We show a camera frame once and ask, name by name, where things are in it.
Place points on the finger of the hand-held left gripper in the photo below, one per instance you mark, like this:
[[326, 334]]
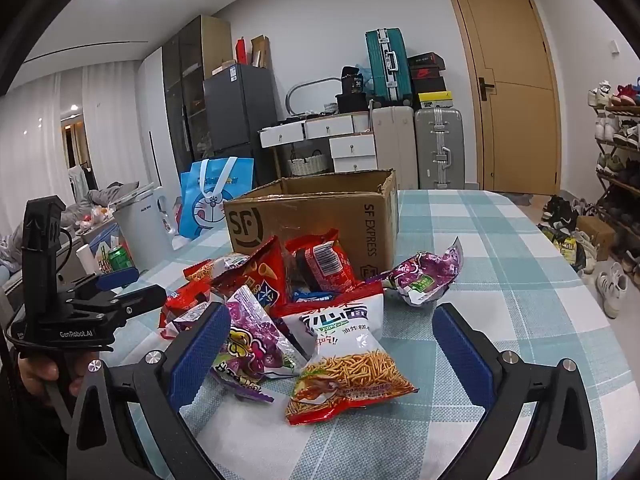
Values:
[[117, 277], [135, 300]]

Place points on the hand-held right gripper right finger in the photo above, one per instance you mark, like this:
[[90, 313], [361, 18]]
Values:
[[460, 355]]

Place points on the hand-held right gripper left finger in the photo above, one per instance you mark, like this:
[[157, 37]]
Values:
[[200, 355]]

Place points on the red yellow snack packet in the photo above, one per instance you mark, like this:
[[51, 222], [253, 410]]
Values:
[[182, 302]]

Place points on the purple snack bag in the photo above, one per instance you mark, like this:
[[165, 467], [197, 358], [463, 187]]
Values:
[[425, 272], [250, 345]]

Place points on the small orange red packet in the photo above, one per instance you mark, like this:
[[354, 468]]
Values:
[[200, 271]]

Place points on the pale snack packet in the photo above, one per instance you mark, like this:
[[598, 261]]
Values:
[[232, 261]]

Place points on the red cone chips bag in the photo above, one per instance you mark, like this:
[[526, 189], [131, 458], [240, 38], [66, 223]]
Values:
[[262, 272]]

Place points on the white orange noodle snack bag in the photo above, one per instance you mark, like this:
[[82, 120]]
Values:
[[350, 365]]

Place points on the blue cookie packet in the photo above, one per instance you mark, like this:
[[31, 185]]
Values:
[[307, 296]]

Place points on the red snack bag white label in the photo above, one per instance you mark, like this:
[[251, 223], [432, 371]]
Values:
[[325, 260]]

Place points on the person's left hand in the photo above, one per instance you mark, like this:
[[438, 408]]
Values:
[[37, 372]]

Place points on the green bottle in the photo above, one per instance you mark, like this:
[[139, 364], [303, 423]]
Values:
[[120, 260]]

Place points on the white cylindrical container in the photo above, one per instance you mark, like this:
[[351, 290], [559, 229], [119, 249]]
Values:
[[88, 260]]

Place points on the grey clothes pile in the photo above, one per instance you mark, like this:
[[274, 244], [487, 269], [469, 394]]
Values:
[[107, 195]]

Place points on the red plastic bag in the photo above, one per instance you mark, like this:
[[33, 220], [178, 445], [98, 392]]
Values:
[[177, 215]]

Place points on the blue cartoon tote bag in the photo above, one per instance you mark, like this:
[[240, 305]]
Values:
[[210, 205]]

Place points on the white curtains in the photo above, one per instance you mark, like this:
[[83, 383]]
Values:
[[105, 110]]

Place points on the white sneaker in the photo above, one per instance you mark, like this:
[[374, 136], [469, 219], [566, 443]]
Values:
[[611, 276], [616, 300]]

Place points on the white wardrobe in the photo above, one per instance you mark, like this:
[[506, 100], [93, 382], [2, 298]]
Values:
[[152, 110]]

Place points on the heap of dark shoes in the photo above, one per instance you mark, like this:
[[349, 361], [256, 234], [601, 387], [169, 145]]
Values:
[[562, 212]]

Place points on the small brown cardboard box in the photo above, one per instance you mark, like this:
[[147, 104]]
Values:
[[597, 235]]

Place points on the grey refrigerator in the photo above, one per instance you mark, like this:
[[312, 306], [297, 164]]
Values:
[[235, 110]]

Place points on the dark glass cabinet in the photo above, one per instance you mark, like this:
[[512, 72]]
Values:
[[187, 85]]

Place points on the silver suitcase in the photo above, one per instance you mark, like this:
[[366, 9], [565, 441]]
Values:
[[440, 145]]

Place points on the woven basket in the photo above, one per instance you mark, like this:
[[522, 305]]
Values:
[[310, 165]]

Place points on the beige suitcase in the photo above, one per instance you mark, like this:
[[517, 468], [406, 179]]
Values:
[[395, 145]]

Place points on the wooden shoe rack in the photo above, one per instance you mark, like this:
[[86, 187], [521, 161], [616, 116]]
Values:
[[607, 180]]

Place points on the white drawer unit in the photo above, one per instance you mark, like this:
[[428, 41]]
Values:
[[352, 152]]

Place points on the white vanity desk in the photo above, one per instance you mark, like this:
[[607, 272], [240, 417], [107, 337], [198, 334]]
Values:
[[300, 130]]

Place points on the yellow black box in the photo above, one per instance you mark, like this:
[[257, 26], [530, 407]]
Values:
[[435, 100]]

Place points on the tall red box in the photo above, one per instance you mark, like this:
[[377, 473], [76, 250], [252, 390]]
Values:
[[241, 52]]

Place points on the oval mirror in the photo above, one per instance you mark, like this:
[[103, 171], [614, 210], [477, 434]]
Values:
[[310, 95]]

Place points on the tall brown cardboard box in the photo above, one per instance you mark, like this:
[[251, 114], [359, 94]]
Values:
[[260, 52]]

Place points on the small white basket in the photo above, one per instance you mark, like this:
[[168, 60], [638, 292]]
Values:
[[331, 107]]

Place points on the shoe rack with shoes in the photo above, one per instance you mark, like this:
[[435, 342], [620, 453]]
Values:
[[620, 132]]

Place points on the black square box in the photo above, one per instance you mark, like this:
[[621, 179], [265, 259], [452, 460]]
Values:
[[352, 102]]

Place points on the red black shoebox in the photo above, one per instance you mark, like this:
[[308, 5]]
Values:
[[428, 73]]

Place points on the blue plastic bag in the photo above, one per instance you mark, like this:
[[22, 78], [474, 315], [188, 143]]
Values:
[[366, 77]]

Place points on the black labelled box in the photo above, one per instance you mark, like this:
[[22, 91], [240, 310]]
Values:
[[352, 80]]

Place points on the teal suitcase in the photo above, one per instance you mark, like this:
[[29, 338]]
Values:
[[387, 65]]

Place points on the wooden door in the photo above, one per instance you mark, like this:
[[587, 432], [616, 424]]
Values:
[[510, 60]]

